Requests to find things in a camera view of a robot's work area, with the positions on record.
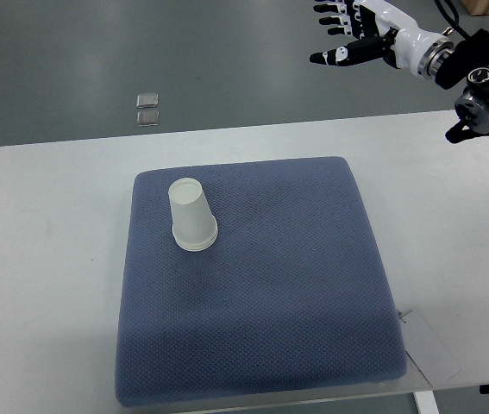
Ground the blue textured cushion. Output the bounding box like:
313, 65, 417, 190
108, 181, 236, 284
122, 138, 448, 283
115, 157, 407, 407

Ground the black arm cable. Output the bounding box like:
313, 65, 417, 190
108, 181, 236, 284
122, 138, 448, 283
433, 0, 472, 40

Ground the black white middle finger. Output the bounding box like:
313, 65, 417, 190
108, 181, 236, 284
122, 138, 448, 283
318, 14, 357, 26

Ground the white table leg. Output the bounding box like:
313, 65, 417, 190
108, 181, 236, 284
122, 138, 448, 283
413, 391, 440, 414

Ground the white paper tag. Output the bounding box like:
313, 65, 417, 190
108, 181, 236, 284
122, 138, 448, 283
399, 310, 461, 386

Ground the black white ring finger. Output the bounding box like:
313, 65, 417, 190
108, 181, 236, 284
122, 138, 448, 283
313, 2, 355, 14

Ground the upper metal floor plate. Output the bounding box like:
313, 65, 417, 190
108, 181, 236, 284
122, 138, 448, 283
136, 92, 159, 109

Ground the white paper cup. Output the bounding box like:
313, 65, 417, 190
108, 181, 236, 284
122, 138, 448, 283
173, 233, 218, 252
168, 178, 218, 243

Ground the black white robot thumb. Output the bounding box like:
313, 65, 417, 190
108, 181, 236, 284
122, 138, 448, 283
310, 36, 393, 66

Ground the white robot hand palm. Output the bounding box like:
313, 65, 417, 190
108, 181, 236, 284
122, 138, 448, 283
354, 0, 454, 79

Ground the white paper cup on cushion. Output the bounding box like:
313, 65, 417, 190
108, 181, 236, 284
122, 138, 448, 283
173, 233, 218, 252

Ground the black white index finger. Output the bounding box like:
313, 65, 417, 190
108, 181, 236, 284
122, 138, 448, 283
327, 26, 362, 36

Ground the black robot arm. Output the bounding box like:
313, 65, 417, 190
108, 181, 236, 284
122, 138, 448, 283
310, 1, 489, 144

